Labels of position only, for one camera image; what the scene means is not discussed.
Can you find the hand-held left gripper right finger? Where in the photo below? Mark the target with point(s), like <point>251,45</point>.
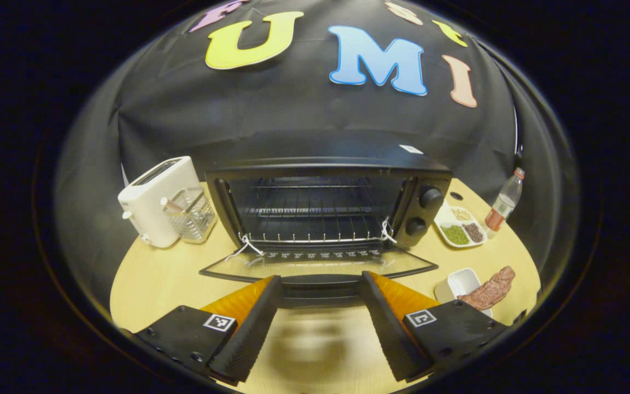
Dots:
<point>394,339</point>

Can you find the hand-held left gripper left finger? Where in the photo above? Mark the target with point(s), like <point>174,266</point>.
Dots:
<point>252,334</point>

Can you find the reddish brown meat piece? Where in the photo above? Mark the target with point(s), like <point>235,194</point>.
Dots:
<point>490,290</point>

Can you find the black electric oven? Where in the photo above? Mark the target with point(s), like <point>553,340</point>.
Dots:
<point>419,213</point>

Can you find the white rectangular tray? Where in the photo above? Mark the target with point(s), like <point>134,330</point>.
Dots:
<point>457,282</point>

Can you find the white divided tray of beans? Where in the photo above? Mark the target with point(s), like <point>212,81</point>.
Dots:
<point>446,219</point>

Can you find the pink stick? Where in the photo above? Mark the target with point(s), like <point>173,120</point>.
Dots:
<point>171,205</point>

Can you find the white toaster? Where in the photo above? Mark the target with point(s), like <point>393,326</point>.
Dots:
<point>151,208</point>

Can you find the clear plastic bottle red label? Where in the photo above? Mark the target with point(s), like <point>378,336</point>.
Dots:
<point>503,205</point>

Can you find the black backdrop cloth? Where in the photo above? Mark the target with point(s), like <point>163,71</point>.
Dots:
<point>293,109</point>

